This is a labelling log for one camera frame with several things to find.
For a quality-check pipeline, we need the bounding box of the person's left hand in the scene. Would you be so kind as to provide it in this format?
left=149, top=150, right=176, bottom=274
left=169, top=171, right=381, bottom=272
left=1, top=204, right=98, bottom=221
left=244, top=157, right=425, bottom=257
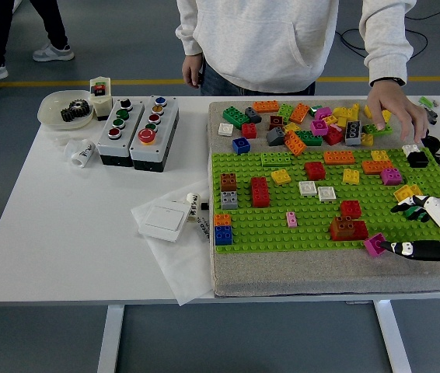
left=366, top=82, right=431, bottom=145

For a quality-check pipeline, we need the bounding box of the person's right hand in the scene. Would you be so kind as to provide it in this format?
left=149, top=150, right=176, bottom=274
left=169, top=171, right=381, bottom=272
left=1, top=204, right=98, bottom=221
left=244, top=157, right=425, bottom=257
left=181, top=53, right=205, bottom=89

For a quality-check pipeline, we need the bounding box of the grey long brick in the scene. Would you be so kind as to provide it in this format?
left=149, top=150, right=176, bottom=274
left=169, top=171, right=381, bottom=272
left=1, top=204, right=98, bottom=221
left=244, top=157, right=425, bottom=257
left=344, top=120, right=363, bottom=147

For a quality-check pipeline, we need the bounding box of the brown square brick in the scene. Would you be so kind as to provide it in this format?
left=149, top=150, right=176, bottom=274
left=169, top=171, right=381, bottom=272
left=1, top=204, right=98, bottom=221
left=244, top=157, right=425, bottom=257
left=221, top=173, right=239, bottom=192
left=329, top=215, right=357, bottom=242

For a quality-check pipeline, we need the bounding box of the green studded baseplate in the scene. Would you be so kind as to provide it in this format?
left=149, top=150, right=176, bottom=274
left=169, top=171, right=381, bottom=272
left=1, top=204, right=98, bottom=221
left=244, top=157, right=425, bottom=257
left=211, top=148, right=440, bottom=256

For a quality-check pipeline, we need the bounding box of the lime green long brick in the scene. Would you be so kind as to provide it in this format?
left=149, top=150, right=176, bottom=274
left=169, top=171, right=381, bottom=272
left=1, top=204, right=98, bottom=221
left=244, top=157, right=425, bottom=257
left=362, top=122, right=394, bottom=137
left=260, top=152, right=294, bottom=168

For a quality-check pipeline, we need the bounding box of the black round pad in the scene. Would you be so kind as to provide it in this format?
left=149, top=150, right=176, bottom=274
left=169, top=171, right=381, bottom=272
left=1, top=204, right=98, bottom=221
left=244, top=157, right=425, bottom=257
left=421, top=131, right=440, bottom=155

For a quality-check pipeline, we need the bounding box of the dark green long brick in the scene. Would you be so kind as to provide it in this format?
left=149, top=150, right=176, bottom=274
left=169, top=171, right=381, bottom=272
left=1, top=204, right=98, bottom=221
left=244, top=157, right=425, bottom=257
left=222, top=106, right=251, bottom=129

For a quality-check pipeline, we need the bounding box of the grey emergency-stop control box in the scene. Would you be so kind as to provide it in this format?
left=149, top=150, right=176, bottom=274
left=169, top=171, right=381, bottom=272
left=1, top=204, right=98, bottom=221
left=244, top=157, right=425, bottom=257
left=129, top=95, right=180, bottom=173

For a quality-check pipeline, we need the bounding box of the orange long brick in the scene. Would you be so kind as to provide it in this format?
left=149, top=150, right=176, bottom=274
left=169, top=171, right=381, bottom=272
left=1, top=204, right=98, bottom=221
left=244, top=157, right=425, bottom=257
left=253, top=99, right=281, bottom=113
left=285, top=130, right=308, bottom=157
left=361, top=159, right=394, bottom=176
left=289, top=103, right=311, bottom=125
left=323, top=151, right=356, bottom=166

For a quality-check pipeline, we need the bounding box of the grey four-button control box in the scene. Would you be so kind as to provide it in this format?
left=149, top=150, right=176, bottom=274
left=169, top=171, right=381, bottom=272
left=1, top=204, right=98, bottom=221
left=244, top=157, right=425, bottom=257
left=96, top=97, right=145, bottom=167

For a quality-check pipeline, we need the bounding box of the blue square brick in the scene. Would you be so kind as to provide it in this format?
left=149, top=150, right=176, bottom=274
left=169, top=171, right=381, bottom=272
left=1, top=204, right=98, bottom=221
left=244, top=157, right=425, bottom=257
left=232, top=138, right=252, bottom=155
left=215, top=225, right=235, bottom=247

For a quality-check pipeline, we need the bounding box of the red long brick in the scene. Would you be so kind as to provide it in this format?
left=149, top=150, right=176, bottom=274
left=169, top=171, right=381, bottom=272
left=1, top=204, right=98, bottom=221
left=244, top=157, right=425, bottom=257
left=329, top=220, right=370, bottom=241
left=251, top=177, right=272, bottom=209

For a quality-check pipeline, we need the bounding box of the grey sloped brick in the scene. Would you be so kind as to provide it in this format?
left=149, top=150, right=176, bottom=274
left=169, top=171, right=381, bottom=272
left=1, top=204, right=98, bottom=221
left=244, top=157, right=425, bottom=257
left=265, top=127, right=286, bottom=147

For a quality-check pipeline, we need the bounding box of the dark metal gear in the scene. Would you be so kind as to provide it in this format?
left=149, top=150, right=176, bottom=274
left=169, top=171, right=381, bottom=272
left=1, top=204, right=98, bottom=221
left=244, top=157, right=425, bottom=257
left=68, top=99, right=92, bottom=120
left=60, top=106, right=83, bottom=124

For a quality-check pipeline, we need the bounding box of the white tube with writing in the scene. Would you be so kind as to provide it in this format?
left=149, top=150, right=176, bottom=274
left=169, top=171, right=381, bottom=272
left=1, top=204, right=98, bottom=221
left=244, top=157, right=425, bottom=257
left=183, top=191, right=201, bottom=225

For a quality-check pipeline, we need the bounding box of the grey square brick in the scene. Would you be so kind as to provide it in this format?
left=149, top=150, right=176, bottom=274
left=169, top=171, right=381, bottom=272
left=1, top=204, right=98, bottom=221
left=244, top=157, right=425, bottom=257
left=222, top=190, right=240, bottom=211

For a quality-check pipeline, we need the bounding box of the white table leg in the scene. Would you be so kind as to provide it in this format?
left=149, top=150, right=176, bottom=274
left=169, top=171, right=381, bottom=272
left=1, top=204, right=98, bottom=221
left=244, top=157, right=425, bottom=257
left=373, top=299, right=414, bottom=373
left=96, top=305, right=126, bottom=373

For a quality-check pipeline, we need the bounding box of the white pipe tee fitting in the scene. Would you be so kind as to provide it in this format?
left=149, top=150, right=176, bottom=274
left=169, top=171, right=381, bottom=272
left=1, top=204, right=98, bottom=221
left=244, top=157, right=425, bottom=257
left=63, top=138, right=96, bottom=169

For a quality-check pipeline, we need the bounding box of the grey-brown mat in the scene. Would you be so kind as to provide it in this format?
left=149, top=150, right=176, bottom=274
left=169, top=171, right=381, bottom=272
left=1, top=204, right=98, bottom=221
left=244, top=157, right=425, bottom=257
left=207, top=99, right=440, bottom=299

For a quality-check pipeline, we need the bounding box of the white shallow bowl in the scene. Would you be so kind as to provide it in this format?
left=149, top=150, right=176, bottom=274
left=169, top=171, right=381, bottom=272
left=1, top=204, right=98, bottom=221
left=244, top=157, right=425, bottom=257
left=37, top=89, right=96, bottom=131

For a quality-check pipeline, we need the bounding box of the clear plastic piece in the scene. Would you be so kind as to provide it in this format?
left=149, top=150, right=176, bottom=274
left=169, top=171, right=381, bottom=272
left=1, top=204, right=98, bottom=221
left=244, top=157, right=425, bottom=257
left=51, top=130, right=77, bottom=148

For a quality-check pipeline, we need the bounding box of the black floor cable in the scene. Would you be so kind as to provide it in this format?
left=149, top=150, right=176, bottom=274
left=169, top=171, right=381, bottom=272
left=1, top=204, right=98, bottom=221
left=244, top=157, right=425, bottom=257
left=338, top=9, right=440, bottom=61

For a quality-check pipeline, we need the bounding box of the cream two-button switch box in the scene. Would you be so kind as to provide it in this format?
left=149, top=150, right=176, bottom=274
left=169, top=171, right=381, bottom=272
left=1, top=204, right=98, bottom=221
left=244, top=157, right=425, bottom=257
left=89, top=76, right=113, bottom=121

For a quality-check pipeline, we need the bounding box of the white wall switch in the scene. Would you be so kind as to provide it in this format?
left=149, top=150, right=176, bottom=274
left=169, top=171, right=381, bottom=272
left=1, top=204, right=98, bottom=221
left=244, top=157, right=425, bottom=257
left=138, top=204, right=190, bottom=244

